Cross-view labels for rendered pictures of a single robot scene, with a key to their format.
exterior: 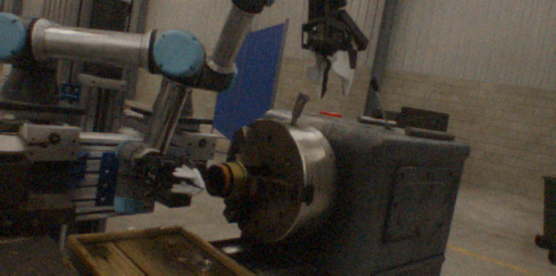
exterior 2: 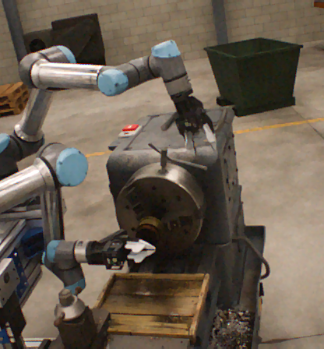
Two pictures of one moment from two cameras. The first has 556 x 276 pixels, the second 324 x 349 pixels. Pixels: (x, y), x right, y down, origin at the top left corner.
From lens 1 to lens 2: 0.89 m
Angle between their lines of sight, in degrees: 34
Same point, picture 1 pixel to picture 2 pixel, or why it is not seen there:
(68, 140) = (11, 272)
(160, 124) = (57, 217)
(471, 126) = (118, 15)
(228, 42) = (40, 115)
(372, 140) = (213, 156)
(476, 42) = not seen: outside the picture
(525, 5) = not seen: outside the picture
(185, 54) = (79, 166)
